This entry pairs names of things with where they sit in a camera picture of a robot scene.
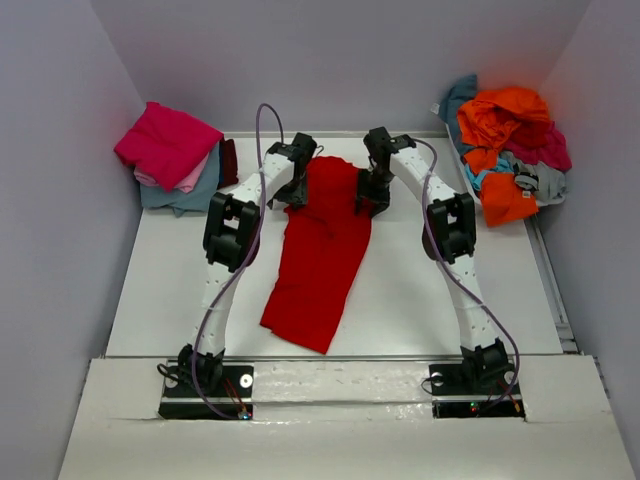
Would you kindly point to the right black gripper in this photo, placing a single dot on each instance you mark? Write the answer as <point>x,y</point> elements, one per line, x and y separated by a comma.
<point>371,192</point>

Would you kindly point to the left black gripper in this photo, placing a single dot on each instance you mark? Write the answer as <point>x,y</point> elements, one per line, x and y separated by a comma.
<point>292,190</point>

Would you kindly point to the red t shirt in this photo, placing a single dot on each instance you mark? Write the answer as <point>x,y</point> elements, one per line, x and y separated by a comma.
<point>324,244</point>

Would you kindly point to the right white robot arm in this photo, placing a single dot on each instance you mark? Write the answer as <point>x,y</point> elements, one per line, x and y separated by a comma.
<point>490,356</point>

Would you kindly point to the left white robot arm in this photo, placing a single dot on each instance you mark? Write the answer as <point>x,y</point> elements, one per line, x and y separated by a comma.
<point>230,242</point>

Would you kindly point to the maroon folded t shirt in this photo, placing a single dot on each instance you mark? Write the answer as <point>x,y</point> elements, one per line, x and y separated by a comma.
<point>228,173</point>

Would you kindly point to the grey-blue folded t shirt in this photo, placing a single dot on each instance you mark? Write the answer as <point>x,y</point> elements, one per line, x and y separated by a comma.
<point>197,200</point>

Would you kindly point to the pink folded t shirt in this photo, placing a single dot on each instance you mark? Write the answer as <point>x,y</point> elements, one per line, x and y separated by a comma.
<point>186,185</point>

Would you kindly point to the magenta folded t shirt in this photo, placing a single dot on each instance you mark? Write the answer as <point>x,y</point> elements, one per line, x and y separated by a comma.
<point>166,143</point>

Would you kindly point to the light blue t shirt in pile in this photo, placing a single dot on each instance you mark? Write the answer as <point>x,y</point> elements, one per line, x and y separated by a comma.
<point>476,180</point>

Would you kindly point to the teal-grey t shirt in pile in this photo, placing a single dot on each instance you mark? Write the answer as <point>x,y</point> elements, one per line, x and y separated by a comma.
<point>462,91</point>

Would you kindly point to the orange t shirt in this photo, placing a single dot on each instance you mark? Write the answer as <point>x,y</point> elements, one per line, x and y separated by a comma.
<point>487,123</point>

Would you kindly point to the magenta t shirt in pile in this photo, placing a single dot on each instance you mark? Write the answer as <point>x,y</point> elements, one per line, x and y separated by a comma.
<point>553,154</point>

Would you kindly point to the grey t shirt in pile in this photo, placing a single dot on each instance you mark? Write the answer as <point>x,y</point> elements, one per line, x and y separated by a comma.
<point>545,183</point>

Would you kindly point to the white laundry basket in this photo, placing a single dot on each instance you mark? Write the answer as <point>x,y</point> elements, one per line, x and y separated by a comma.
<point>469,188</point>

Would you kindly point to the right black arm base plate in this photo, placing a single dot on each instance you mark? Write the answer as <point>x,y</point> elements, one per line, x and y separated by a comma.
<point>454,397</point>

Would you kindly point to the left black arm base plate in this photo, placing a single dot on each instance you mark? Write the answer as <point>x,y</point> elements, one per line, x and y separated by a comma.
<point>229,400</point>

